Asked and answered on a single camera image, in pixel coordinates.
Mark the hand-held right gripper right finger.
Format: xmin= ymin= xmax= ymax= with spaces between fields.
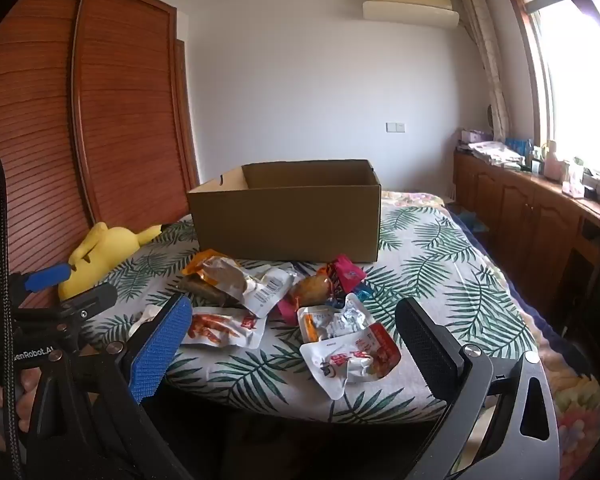
xmin=395 ymin=297 xmax=561 ymax=480

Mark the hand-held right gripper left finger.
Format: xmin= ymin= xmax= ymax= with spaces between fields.
xmin=22 ymin=292 xmax=193 ymax=480

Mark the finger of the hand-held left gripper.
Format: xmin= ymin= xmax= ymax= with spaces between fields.
xmin=24 ymin=264 xmax=72 ymax=292
xmin=60 ymin=282 xmax=119 ymax=322

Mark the white plastic wrapper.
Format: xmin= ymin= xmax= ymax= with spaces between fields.
xmin=127 ymin=304 xmax=168 ymax=339

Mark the red white snack packet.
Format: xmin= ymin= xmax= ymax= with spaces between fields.
xmin=299 ymin=323 xmax=402 ymax=401

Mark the dark brown snack packet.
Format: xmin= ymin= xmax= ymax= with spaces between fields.
xmin=176 ymin=277 xmax=241 ymax=309

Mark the orange silver snack packet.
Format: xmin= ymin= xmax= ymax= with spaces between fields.
xmin=181 ymin=249 xmax=251 ymax=302

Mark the pink red snack packet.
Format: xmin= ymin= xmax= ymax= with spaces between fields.
xmin=326 ymin=255 xmax=368 ymax=293

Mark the white barcode snack packet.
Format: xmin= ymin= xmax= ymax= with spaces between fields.
xmin=240 ymin=267 xmax=306 ymax=318

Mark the magenta candy wrapper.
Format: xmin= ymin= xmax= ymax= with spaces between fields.
xmin=277 ymin=295 xmax=301 ymax=324

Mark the brown braised egg packet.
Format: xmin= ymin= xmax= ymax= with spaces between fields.
xmin=289 ymin=272 xmax=333 ymax=308

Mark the brown cardboard box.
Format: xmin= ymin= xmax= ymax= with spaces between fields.
xmin=186 ymin=159 xmax=382 ymax=264

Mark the yellow plush toy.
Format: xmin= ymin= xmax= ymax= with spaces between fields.
xmin=57 ymin=222 xmax=163 ymax=303

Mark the green leaf print cloth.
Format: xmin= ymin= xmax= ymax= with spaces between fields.
xmin=77 ymin=200 xmax=541 ymax=423

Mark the long wooden cabinet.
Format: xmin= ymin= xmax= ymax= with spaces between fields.
xmin=452 ymin=152 xmax=600 ymax=331

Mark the wooden slatted wardrobe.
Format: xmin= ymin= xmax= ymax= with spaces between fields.
xmin=0 ymin=0 xmax=201 ymax=311

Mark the folded printed cloth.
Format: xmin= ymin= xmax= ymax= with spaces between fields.
xmin=467 ymin=141 xmax=526 ymax=167

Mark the blue packet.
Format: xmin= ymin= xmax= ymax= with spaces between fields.
xmin=505 ymin=137 xmax=533 ymax=158

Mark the pale patterned curtain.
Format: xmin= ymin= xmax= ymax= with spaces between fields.
xmin=457 ymin=0 xmax=511 ymax=141

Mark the wooden framed window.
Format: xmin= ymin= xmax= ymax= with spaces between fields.
xmin=500 ymin=0 xmax=600 ymax=181

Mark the black braided cable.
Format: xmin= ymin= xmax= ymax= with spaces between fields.
xmin=0 ymin=139 xmax=23 ymax=480

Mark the white wall air conditioner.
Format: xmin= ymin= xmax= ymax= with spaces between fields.
xmin=362 ymin=0 xmax=460 ymax=28

